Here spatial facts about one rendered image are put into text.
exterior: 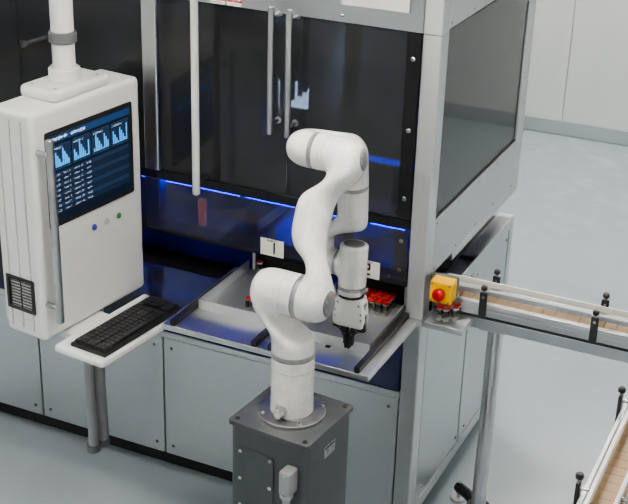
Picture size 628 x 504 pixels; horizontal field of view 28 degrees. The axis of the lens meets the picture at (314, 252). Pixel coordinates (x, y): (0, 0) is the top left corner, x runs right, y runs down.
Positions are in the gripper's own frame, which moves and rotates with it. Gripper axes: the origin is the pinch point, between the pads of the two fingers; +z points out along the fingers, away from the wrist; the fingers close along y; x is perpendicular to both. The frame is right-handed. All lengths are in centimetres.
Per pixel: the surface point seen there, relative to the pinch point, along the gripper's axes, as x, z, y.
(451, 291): -29.0, -9.7, -21.5
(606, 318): -43, -6, -67
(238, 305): -11.6, 3.6, 43.6
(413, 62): -28, -80, -4
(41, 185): 25, -39, 92
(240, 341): 9.0, 4.4, 31.8
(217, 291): -15, 3, 54
